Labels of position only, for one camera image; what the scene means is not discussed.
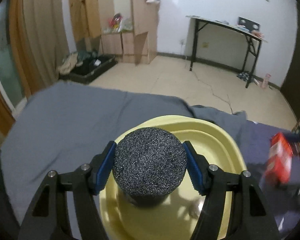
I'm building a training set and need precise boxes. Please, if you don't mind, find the red cardboard box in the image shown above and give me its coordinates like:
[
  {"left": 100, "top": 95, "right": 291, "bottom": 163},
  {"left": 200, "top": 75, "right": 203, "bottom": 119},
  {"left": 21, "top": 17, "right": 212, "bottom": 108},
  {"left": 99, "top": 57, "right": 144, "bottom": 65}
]
[{"left": 264, "top": 132, "right": 293, "bottom": 185}]

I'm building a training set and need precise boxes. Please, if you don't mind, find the black foam cylinder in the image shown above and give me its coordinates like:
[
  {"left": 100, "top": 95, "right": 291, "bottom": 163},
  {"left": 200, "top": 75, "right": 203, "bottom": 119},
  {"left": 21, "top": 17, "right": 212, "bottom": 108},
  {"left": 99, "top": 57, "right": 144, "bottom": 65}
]
[{"left": 113, "top": 127, "right": 187, "bottom": 207}]

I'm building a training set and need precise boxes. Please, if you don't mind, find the purple table cover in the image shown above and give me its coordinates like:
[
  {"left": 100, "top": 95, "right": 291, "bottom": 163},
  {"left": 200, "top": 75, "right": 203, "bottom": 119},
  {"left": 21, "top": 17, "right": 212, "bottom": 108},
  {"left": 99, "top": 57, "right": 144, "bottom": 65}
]
[{"left": 241, "top": 120, "right": 300, "bottom": 235}]

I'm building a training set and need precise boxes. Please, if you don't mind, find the grey cloth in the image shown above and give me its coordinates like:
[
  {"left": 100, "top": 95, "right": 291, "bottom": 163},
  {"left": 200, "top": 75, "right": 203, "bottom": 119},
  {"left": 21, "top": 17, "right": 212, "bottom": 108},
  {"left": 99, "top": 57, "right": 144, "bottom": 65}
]
[{"left": 0, "top": 82, "right": 249, "bottom": 223}]

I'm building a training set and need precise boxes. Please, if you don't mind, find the dark patterned cloth on floor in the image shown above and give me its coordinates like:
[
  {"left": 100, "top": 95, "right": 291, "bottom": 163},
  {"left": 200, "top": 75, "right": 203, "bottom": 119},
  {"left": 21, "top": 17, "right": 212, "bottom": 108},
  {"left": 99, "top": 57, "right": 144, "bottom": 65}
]
[{"left": 237, "top": 71, "right": 253, "bottom": 82}]

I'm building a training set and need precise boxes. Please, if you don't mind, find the open black suitcase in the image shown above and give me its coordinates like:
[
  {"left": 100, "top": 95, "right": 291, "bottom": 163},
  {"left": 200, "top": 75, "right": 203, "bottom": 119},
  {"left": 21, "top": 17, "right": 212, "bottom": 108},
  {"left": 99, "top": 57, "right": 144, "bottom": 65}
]
[{"left": 59, "top": 55, "right": 118, "bottom": 85}]

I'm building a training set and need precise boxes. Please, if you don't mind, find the black folding table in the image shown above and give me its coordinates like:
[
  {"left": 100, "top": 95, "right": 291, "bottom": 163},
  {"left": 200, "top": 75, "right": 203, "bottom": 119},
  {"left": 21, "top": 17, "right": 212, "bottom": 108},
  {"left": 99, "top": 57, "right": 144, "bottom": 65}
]
[{"left": 187, "top": 15, "right": 266, "bottom": 88}]

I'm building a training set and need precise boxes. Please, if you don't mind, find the black box with holes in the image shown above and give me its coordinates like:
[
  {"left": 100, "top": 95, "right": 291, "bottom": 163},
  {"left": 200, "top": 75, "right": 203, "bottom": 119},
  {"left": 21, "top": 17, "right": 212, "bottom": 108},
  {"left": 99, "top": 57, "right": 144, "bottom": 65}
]
[{"left": 238, "top": 17, "right": 260, "bottom": 32}]

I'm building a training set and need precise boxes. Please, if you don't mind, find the beige curtain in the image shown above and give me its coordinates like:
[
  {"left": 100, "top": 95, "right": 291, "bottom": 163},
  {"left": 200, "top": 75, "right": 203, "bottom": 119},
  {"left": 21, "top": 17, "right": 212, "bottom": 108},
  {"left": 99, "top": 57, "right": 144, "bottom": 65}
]
[{"left": 8, "top": 0, "right": 69, "bottom": 97}]

